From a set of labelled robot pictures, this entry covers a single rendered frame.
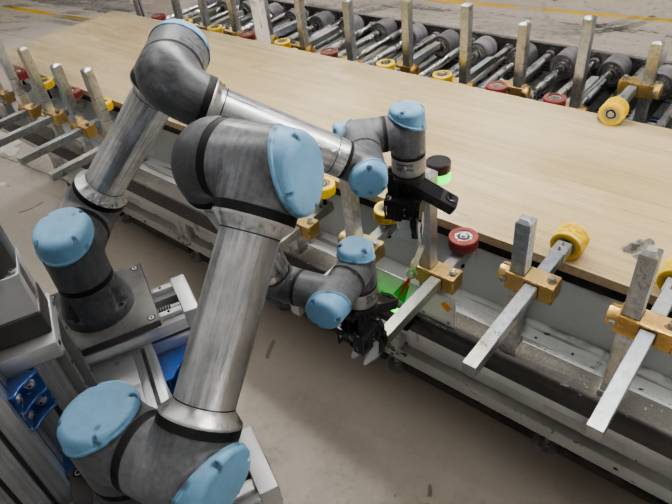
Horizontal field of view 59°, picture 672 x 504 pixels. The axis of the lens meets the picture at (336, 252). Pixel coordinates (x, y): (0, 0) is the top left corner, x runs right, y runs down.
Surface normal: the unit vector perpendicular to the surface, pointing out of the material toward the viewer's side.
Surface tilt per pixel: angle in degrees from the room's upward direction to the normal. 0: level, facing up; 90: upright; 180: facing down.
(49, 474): 90
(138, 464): 38
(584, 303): 90
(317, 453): 0
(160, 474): 43
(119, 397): 8
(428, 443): 0
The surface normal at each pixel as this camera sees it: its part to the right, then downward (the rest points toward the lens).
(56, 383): 0.43, 0.54
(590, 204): -0.11, -0.77
